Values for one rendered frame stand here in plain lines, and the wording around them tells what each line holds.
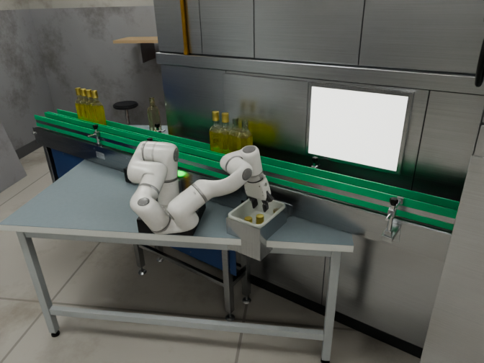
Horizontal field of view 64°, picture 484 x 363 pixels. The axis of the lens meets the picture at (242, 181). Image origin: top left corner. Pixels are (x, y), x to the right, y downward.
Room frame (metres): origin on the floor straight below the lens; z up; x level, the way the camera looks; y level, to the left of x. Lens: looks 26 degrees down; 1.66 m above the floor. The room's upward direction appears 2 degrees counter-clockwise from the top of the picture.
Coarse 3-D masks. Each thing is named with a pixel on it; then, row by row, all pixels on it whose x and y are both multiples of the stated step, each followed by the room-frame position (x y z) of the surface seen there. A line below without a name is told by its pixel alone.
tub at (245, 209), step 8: (248, 200) 1.51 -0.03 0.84; (240, 208) 1.45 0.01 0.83; (248, 208) 1.50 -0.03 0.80; (256, 208) 1.54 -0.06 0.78; (272, 208) 1.49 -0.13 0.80; (280, 208) 1.43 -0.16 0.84; (232, 216) 1.37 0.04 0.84; (240, 216) 1.45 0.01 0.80; (264, 216) 1.48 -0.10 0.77; (272, 216) 1.36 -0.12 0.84; (248, 224) 1.32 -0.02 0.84; (256, 224) 1.31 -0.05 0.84; (264, 224) 1.31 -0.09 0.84
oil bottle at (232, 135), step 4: (232, 132) 1.75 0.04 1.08; (236, 132) 1.74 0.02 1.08; (228, 136) 1.76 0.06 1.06; (232, 136) 1.75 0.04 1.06; (236, 136) 1.73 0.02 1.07; (228, 140) 1.76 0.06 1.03; (232, 140) 1.75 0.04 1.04; (236, 140) 1.73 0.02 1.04; (232, 144) 1.75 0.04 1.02; (236, 144) 1.73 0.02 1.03; (232, 148) 1.75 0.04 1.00; (236, 148) 1.73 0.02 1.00
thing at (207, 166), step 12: (36, 120) 2.60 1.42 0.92; (48, 120) 2.50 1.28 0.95; (60, 132) 2.43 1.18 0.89; (72, 132) 2.36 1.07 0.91; (84, 132) 2.27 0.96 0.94; (108, 144) 2.14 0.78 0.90; (120, 144) 2.08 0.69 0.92; (132, 144) 2.01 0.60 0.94; (180, 156) 1.80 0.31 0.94; (192, 156) 1.75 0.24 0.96; (192, 168) 1.76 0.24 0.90; (204, 168) 1.71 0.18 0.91; (216, 168) 1.67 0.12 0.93
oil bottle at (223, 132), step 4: (220, 128) 1.79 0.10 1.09; (224, 128) 1.78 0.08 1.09; (228, 128) 1.78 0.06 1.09; (220, 132) 1.78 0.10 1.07; (224, 132) 1.77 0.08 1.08; (228, 132) 1.77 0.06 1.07; (220, 136) 1.78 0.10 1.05; (224, 136) 1.77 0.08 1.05; (220, 140) 1.79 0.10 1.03; (224, 140) 1.77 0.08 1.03; (220, 144) 1.79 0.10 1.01; (224, 144) 1.77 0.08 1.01; (228, 144) 1.77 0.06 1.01; (220, 148) 1.79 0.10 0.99; (224, 148) 1.77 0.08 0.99; (228, 148) 1.77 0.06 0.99; (220, 152) 1.79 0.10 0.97; (224, 152) 1.77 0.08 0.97; (228, 152) 1.77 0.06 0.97
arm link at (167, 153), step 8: (152, 144) 1.49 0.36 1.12; (160, 144) 1.49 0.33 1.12; (168, 144) 1.49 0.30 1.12; (144, 152) 1.47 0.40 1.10; (152, 152) 1.47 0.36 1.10; (160, 152) 1.46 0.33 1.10; (168, 152) 1.45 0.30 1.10; (176, 152) 1.48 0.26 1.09; (144, 160) 1.47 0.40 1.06; (152, 160) 1.46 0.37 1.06; (160, 160) 1.45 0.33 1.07; (168, 160) 1.45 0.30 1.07; (176, 160) 1.48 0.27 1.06; (168, 168) 1.45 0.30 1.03; (176, 168) 1.48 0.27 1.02; (168, 176) 1.45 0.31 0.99; (176, 176) 1.48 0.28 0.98
